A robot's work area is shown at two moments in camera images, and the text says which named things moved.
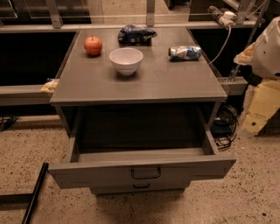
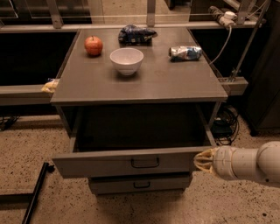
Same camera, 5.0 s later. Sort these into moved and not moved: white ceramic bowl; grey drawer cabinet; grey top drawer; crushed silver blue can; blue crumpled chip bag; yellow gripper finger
Moved: yellow gripper finger; grey top drawer
Not moved: grey drawer cabinet; white ceramic bowl; crushed silver blue can; blue crumpled chip bag
